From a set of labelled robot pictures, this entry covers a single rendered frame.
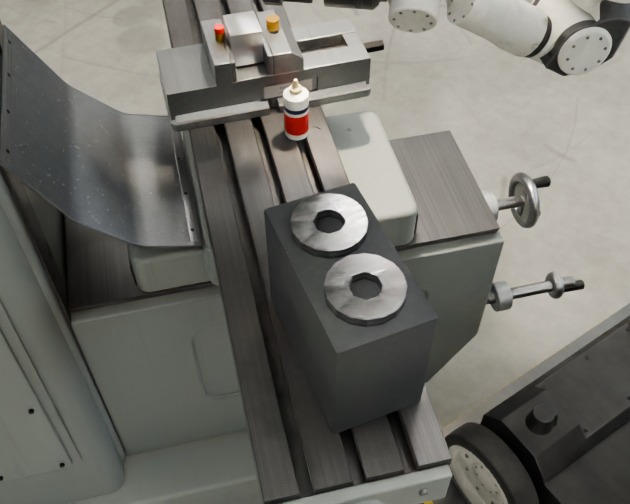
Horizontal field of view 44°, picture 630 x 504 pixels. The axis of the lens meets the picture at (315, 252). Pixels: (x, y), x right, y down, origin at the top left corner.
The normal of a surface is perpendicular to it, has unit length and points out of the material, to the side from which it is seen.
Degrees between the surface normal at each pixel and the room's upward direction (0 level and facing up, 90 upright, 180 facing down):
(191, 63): 0
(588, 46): 88
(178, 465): 0
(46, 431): 88
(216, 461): 0
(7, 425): 88
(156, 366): 90
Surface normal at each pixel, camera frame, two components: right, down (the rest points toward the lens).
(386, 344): 0.38, 0.72
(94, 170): 0.69, -0.57
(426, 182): 0.00, -0.63
